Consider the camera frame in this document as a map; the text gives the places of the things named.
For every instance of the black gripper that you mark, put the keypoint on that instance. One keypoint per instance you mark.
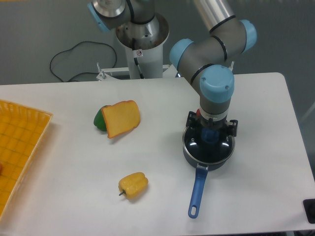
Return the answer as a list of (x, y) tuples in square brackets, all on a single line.
[(222, 126)]

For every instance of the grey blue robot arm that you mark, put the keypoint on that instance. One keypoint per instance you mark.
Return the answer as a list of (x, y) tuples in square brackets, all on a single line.
[(215, 84)]

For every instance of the blue saucepan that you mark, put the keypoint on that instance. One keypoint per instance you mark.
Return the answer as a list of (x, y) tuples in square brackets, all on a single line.
[(201, 172)]

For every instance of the toast bread slice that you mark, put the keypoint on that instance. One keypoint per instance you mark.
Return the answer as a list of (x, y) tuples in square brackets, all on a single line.
[(121, 117)]

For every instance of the yellow bell pepper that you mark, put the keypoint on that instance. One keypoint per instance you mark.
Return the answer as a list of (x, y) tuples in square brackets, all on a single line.
[(133, 185)]

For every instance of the green bell pepper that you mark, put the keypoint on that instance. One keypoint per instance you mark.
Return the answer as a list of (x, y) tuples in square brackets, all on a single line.
[(99, 121)]

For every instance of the black device at table edge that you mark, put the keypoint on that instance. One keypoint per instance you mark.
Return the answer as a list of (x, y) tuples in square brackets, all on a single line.
[(309, 207)]

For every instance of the yellow woven basket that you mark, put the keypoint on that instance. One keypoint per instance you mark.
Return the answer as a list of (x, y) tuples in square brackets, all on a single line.
[(21, 131)]

